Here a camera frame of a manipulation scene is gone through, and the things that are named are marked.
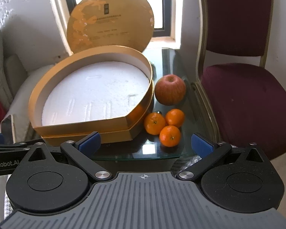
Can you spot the gold gift box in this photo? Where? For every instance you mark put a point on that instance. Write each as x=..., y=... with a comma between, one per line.
x=85, y=133

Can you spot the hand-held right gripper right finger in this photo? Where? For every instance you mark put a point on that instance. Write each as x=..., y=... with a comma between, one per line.
x=200, y=143

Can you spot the orange tangerine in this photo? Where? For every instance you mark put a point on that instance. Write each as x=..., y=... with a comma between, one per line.
x=175, y=118
x=170, y=136
x=154, y=123

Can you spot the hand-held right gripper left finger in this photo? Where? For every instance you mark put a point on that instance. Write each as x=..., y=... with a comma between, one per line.
x=90, y=142

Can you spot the gold box lid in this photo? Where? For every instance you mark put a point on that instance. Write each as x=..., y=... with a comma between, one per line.
x=109, y=21

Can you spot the white foam insert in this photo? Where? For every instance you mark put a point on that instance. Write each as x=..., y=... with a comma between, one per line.
x=97, y=93

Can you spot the red apple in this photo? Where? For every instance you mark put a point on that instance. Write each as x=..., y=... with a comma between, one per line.
x=170, y=90

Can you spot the grey patterned cloth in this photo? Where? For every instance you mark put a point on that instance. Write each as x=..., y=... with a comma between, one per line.
x=186, y=162

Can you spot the maroon upholstered chair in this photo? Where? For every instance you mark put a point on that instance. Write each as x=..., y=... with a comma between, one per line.
x=240, y=95

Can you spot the window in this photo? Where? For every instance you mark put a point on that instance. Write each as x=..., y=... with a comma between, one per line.
x=172, y=4

